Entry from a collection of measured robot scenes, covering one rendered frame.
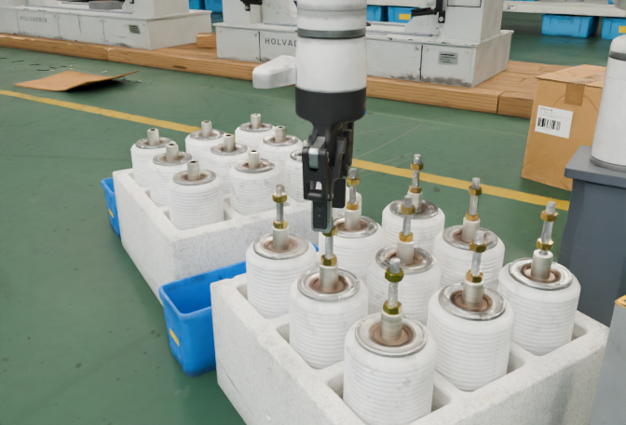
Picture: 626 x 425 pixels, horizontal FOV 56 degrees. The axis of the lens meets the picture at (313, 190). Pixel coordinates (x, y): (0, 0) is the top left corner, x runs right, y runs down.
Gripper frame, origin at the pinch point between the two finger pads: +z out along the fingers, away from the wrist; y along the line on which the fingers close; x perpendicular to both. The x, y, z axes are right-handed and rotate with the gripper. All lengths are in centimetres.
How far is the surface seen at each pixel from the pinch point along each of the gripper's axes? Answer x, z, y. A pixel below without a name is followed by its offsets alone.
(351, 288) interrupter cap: -2.9, 9.8, -0.4
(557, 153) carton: -38, 25, 111
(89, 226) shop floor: 73, 35, 51
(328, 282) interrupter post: -0.2, 9.1, -1.1
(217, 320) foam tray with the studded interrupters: 18.0, 22.3, 5.9
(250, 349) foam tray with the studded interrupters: 10.0, 20.5, -1.3
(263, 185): 20.9, 12.1, 33.7
